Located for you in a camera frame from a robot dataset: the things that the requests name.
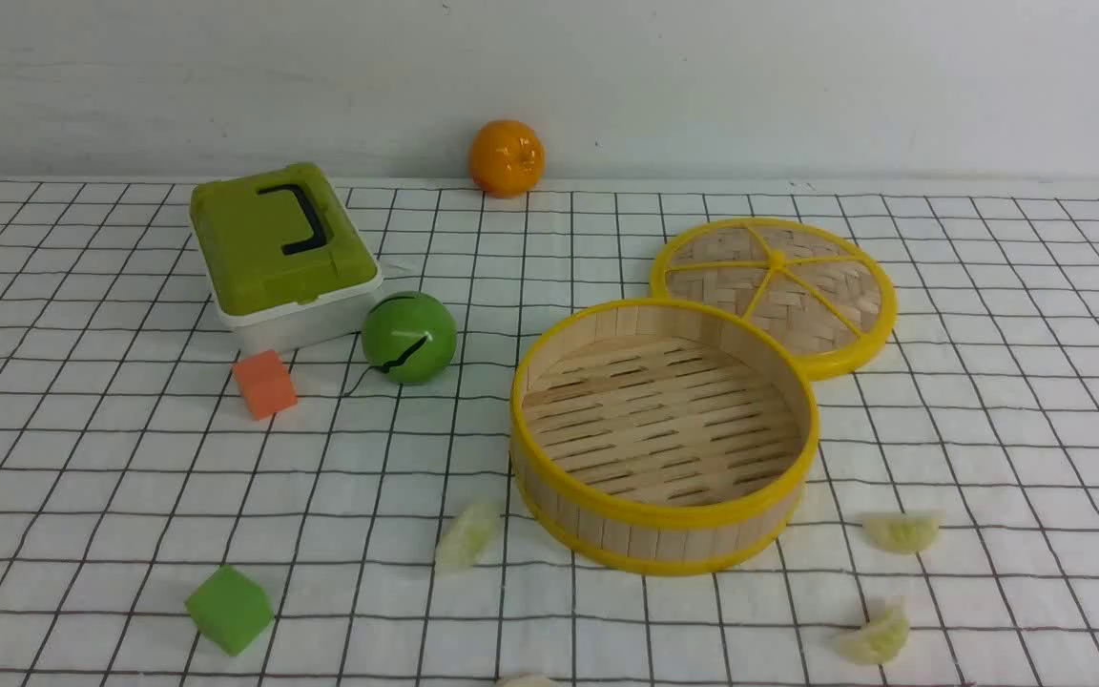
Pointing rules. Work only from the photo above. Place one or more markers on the pale dumpling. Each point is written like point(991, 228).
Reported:
point(902, 533)
point(467, 537)
point(879, 640)

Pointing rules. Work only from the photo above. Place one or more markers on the white dumpling bottom edge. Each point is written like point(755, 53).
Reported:
point(529, 680)

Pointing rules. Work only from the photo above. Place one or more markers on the yellow rimmed bamboo steamer tray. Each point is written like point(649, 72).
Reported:
point(661, 437)

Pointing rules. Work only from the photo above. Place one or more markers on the yellow rimmed bamboo steamer lid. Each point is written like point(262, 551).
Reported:
point(828, 303)

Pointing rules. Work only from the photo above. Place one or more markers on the green plastic ball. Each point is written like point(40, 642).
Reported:
point(410, 337)

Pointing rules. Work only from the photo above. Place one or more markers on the orange plastic fruit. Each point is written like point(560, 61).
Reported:
point(506, 158)

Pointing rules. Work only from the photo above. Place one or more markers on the green lidded white box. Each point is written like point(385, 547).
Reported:
point(287, 267)

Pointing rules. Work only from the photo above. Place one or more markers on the orange foam cube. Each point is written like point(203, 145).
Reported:
point(264, 384)

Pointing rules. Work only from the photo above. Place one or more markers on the green foam cube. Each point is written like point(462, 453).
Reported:
point(230, 609)

